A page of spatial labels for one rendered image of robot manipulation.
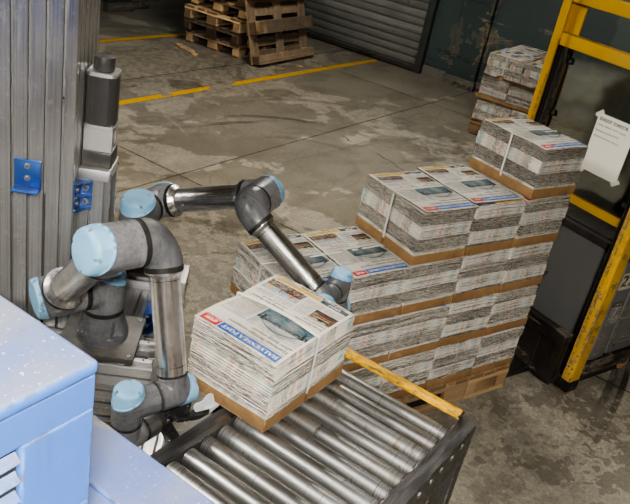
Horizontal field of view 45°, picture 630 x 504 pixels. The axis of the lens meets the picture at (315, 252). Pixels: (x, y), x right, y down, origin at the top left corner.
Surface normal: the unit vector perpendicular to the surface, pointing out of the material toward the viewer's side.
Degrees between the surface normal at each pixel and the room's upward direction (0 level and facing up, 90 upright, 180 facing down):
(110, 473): 0
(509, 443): 0
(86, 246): 84
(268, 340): 1
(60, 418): 90
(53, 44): 90
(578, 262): 90
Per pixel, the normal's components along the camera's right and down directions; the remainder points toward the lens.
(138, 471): 0.18, -0.87
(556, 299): -0.82, 0.12
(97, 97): 0.02, 0.46
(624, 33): -0.57, 0.28
